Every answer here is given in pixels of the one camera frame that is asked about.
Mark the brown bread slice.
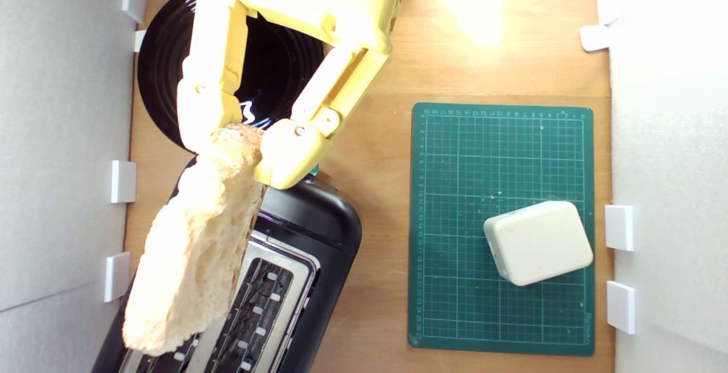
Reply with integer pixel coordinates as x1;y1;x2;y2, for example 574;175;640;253
122;123;268;357

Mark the black two-slot toaster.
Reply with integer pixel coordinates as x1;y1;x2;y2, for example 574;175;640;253
91;157;363;373

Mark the black round plate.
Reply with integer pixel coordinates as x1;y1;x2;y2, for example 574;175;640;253
137;0;326;152

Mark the green cutting mat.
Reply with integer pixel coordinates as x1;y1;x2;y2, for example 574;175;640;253
408;102;595;357

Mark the white rounded block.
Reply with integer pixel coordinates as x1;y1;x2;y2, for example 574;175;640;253
483;201;594;287

